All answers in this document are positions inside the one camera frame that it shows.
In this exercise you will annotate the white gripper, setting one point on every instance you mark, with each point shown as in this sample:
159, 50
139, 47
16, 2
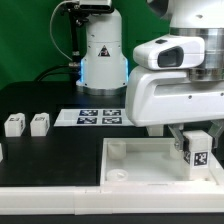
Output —
168, 97

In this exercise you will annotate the white square tabletop tray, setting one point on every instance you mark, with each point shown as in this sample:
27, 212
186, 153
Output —
149, 160

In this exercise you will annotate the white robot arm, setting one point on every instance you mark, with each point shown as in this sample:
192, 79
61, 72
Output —
104, 67

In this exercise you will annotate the white L-shaped obstacle fence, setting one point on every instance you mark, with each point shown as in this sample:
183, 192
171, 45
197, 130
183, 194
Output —
112, 198

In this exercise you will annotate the white marker tag sheet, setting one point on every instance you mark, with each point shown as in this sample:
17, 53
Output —
92, 117

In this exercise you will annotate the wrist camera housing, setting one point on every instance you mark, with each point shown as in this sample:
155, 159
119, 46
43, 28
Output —
170, 52

